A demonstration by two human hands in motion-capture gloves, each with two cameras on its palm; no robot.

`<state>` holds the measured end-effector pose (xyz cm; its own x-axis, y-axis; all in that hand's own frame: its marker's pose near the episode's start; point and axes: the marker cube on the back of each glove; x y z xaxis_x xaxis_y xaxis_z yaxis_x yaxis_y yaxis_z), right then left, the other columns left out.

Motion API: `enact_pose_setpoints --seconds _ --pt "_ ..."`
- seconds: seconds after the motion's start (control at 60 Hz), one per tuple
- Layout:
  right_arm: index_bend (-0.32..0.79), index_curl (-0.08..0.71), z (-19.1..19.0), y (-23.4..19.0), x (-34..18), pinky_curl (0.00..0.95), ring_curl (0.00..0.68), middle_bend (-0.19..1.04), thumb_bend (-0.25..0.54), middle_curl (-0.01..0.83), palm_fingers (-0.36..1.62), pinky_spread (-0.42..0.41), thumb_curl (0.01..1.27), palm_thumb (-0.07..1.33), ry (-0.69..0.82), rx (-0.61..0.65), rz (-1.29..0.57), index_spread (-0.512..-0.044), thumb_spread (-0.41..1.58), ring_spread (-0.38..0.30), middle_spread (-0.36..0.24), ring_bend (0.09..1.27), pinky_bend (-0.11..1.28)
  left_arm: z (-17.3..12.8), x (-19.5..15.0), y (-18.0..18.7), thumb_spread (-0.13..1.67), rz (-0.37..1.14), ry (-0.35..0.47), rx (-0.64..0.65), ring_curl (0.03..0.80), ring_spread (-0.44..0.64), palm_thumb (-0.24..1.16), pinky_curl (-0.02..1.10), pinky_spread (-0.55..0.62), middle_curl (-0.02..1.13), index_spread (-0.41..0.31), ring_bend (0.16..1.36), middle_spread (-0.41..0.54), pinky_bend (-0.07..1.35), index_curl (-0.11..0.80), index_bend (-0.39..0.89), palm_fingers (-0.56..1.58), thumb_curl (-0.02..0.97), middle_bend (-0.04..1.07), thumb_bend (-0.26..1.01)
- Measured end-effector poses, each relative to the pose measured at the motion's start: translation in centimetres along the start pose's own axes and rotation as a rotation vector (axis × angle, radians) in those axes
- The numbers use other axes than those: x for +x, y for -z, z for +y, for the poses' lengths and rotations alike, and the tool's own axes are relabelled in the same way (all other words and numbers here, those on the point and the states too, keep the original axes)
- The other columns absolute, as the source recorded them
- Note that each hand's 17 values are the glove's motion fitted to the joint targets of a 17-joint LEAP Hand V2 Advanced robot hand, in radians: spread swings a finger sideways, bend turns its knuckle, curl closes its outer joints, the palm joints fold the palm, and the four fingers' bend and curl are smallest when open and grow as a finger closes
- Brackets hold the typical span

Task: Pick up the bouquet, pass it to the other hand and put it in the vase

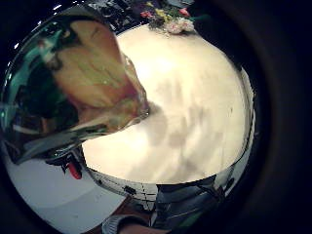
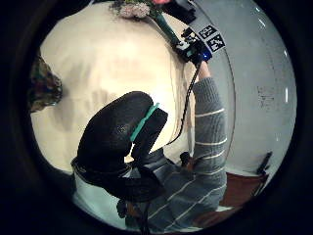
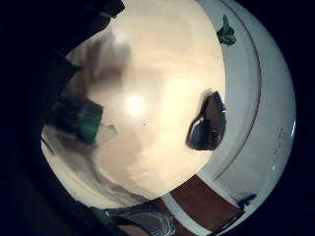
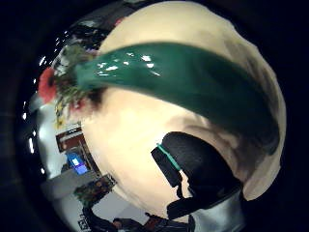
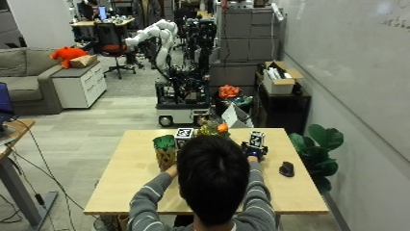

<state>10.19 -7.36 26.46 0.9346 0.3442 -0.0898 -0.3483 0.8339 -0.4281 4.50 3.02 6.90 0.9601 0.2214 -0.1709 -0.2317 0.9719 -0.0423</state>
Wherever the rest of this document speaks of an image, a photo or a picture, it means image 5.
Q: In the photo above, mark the person's right hand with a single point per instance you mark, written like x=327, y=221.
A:
x=255, y=152

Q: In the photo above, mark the person's left hand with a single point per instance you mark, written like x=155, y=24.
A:
x=180, y=145

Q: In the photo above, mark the white marker cube right glove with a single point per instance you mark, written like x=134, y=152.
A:
x=256, y=139

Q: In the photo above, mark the white marker cube glove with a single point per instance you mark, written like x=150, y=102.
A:
x=184, y=134
x=256, y=139

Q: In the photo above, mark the orange and green flower bunch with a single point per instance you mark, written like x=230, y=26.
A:
x=214, y=129

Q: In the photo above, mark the black computer mouse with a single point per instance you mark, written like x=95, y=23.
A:
x=287, y=169

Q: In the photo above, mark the white marker cube left glove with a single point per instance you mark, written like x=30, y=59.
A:
x=184, y=134

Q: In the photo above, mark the black low cabinet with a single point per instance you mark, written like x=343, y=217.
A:
x=283, y=109

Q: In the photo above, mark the green leafy potted plant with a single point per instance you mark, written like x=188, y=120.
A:
x=319, y=154

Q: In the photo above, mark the orange crumpled cloth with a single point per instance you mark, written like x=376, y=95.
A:
x=230, y=91

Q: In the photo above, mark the black wheeled robot cart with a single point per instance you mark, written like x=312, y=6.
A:
x=184, y=96

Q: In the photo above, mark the open cardboard box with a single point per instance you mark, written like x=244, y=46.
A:
x=279, y=80

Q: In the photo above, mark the the person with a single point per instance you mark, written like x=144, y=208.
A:
x=261, y=217

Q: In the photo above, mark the grey metal filing cabinets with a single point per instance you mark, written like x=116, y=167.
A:
x=251, y=35

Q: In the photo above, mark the white drawer cabinet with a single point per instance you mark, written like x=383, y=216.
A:
x=82, y=84

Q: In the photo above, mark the black and red office chair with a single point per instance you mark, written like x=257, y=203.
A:
x=112, y=45

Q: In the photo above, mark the brown paper bag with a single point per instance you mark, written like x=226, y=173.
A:
x=84, y=61

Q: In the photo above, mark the orange plush toy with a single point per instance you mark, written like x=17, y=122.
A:
x=67, y=54

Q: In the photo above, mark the wooden office desk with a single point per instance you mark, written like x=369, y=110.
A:
x=103, y=23

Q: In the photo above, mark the lit computer monitor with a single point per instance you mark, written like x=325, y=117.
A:
x=103, y=12

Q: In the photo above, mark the wooden side desk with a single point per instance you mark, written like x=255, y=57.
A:
x=15, y=166

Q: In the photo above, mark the grey sofa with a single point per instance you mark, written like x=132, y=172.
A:
x=25, y=79

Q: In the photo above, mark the blue laptop screen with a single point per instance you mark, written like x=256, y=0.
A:
x=6, y=103

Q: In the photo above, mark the wall whiteboard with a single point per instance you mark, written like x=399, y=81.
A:
x=355, y=64

